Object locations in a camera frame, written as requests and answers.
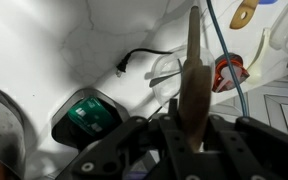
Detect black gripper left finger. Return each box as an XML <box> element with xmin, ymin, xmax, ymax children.
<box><xmin>55</xmin><ymin>116</ymin><xmax>161</xmax><ymax>180</ymax></box>

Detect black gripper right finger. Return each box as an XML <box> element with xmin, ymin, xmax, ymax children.
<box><xmin>170</xmin><ymin>114</ymin><xmax>288</xmax><ymax>180</ymax></box>

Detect wooden ladle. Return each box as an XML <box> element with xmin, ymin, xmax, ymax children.
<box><xmin>178</xmin><ymin>6</ymin><xmax>212</xmax><ymax>152</ymax></box>

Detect steel utensil holder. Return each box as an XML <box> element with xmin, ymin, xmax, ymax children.
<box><xmin>0</xmin><ymin>90</ymin><xmax>25</xmax><ymax>179</ymax></box>

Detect black coffee maker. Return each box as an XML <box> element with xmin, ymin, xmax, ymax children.
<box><xmin>51</xmin><ymin>88</ymin><xmax>130</xmax><ymax>151</ymax></box>

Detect red round container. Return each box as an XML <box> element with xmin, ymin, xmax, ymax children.
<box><xmin>212</xmin><ymin>53</ymin><xmax>249</xmax><ymax>93</ymax></box>

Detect white plastic scoop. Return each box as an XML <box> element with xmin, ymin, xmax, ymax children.
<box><xmin>247</xmin><ymin>28</ymin><xmax>271</xmax><ymax>84</ymax></box>

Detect clear measuring cup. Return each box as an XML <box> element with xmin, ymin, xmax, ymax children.
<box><xmin>148</xmin><ymin>44</ymin><xmax>216</xmax><ymax>108</ymax></box>

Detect wooden spatula with hole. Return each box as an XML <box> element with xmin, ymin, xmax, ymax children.
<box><xmin>230</xmin><ymin>0</ymin><xmax>259</xmax><ymax>30</ymax></box>

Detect blue plastic lid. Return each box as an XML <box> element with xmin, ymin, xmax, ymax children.
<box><xmin>259</xmin><ymin>0</ymin><xmax>278</xmax><ymax>5</ymax></box>

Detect black power cable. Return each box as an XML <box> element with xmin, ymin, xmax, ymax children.
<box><xmin>205</xmin><ymin>0</ymin><xmax>250</xmax><ymax>118</ymax></box>

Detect black coffee maker cord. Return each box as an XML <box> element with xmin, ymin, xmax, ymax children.
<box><xmin>115</xmin><ymin>48</ymin><xmax>174</xmax><ymax>78</ymax></box>

